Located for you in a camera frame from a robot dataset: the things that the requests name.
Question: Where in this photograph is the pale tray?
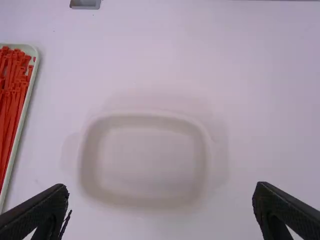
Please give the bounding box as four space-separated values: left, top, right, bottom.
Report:
0 43 41 214

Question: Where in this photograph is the white dish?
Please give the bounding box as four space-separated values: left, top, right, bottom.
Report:
61 109 230 210

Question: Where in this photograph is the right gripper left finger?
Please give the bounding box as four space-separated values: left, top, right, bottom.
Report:
0 183 73 240

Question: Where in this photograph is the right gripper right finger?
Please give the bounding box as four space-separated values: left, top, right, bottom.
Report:
251 181 320 240

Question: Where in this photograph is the row of orange cable ties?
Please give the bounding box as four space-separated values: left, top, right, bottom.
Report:
0 46 35 193

